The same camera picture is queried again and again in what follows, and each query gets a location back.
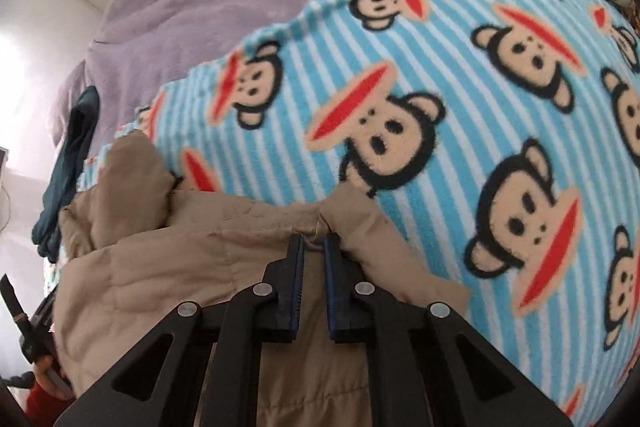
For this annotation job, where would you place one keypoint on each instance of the tan puffer jacket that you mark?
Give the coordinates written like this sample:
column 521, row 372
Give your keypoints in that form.
column 138, row 244

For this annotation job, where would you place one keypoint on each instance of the red sleeve forearm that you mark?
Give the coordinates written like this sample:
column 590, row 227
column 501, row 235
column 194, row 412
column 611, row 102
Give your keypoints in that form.
column 43, row 409

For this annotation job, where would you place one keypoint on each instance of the dark teal folded garment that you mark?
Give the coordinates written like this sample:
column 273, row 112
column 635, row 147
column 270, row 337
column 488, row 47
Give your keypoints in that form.
column 84, row 116

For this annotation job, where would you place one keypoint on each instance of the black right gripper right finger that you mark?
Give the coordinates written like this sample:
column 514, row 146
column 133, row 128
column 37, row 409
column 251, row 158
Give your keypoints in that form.
column 426, row 365

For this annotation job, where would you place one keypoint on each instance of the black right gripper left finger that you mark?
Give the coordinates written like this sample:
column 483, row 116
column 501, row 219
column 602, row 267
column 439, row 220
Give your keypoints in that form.
column 200, row 365

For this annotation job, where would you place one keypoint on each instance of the blue monkey print blanket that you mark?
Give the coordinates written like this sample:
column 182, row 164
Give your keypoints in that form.
column 500, row 137

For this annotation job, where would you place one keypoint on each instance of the person's left hand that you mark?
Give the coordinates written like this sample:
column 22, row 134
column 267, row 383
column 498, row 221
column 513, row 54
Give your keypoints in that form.
column 50, row 380

